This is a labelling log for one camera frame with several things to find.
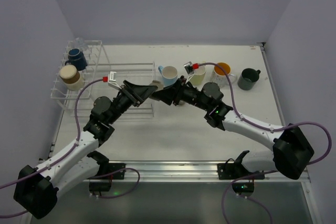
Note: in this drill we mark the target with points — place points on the dark blue mug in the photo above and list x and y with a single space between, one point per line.
77 59

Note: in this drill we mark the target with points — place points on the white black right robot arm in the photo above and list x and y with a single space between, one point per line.
288 151

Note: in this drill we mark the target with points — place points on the aluminium mounting rail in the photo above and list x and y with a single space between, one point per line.
187 172

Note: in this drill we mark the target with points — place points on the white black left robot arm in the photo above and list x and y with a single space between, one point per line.
39 188

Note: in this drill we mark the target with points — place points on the white patterned orange-inside mug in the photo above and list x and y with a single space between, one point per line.
220 73

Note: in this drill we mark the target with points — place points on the light blue mug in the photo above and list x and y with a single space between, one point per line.
169 75

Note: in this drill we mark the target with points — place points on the speckled beige small cup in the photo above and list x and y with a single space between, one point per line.
181 103

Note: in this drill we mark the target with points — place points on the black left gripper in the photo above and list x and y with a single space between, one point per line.
132 95

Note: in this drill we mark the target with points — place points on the dark teal wave mug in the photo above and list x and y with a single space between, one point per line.
248 78

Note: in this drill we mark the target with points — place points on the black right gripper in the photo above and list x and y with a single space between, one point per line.
177 92

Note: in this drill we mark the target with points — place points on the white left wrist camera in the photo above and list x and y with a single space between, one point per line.
112 82

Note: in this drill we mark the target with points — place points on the white wire dish rack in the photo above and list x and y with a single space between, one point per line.
141 73

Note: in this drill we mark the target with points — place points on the grey small cup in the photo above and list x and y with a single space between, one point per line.
158 84

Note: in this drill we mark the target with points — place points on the cream brown mug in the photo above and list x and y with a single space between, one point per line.
71 78

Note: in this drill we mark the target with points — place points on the white wire plate rack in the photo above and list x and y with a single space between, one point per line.
95 53

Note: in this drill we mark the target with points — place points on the pale yellow mug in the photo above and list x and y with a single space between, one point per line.
198 76

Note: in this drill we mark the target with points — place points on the clear glass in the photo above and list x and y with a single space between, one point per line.
80 43

